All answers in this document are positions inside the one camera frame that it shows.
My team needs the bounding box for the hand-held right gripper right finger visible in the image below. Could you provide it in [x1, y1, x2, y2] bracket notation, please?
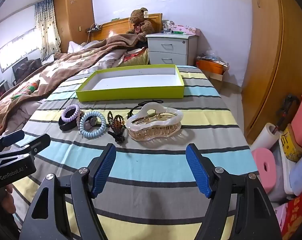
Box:
[185, 143, 283, 240]

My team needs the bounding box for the orange storage box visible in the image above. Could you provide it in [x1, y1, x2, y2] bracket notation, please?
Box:
[196, 59, 229, 75]

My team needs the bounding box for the pink floral box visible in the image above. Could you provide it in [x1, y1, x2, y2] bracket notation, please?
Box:
[170, 24, 201, 36]

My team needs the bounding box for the purple spiral hair tie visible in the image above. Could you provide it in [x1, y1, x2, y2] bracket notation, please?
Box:
[61, 104, 81, 123]

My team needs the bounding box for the light blue spiral hair tie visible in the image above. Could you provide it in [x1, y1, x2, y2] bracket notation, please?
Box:
[79, 111, 107, 138]

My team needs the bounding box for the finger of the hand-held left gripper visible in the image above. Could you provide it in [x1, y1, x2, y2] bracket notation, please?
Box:
[0, 133, 51, 167]
[0, 129, 25, 153]

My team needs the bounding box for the pile of small packets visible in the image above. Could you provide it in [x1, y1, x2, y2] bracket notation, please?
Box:
[197, 50, 228, 64]

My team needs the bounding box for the brown beaded bracelet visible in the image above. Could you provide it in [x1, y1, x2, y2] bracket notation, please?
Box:
[107, 111, 126, 145]

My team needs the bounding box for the window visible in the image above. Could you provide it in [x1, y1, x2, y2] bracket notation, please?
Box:
[0, 26, 42, 73]

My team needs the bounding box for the large cream hair claw clip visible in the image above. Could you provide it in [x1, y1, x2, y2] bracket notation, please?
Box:
[125, 102, 184, 142]

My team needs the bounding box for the pink rhinestone hair clip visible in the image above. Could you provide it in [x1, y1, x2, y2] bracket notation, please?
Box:
[77, 110, 97, 137]

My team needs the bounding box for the pink foam roll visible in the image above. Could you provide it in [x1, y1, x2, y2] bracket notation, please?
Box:
[251, 148, 277, 193]

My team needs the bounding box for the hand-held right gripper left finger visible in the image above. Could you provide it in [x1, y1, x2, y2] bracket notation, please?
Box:
[20, 143, 117, 240]

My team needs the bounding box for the black hair band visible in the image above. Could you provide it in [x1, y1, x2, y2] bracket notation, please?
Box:
[58, 109, 81, 132]

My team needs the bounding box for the brown teddy bear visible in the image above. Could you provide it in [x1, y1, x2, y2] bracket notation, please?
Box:
[126, 7, 155, 43]

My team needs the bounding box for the tall narrow wooden wardrobe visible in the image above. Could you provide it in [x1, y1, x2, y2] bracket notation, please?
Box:
[53, 0, 95, 53]

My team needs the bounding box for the yellow printed bag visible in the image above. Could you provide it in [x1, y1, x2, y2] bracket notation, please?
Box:
[281, 125, 302, 162]

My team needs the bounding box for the plaid cloth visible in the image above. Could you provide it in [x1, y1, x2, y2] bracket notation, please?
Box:
[12, 79, 40, 99]

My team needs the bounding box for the dark bag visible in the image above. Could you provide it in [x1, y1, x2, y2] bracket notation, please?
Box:
[12, 58, 42, 83]

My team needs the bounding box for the red printed packet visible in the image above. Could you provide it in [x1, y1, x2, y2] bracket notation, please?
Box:
[279, 196, 302, 240]

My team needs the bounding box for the spotted curtain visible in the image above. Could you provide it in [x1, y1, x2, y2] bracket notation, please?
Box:
[34, 0, 62, 60]

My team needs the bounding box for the black bow hair tie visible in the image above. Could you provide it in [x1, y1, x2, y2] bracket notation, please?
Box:
[127, 99, 164, 119]

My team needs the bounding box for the brown plush blanket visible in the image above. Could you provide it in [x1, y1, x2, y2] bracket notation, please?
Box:
[0, 34, 147, 138]

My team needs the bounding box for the white paper roll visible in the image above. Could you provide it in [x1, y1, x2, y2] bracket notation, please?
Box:
[250, 123, 282, 153]

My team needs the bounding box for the cardboard box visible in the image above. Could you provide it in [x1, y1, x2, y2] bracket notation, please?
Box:
[207, 69, 229, 82]

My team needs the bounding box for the pale floral quilt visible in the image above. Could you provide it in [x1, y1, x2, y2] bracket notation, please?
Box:
[6, 41, 131, 130]

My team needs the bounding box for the large wooden wardrobe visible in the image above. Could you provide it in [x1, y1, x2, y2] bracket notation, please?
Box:
[241, 0, 302, 140]

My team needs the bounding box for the person's left hand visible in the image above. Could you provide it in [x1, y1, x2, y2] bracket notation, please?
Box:
[0, 183, 16, 215]

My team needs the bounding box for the white drawer nightstand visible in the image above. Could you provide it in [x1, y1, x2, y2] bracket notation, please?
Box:
[145, 32, 199, 67]

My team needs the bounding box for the yellow-green shallow box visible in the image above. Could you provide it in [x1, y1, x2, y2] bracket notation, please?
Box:
[76, 64, 185, 102]

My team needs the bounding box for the wooden bed headboard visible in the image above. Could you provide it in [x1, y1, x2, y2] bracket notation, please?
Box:
[87, 13, 163, 42]

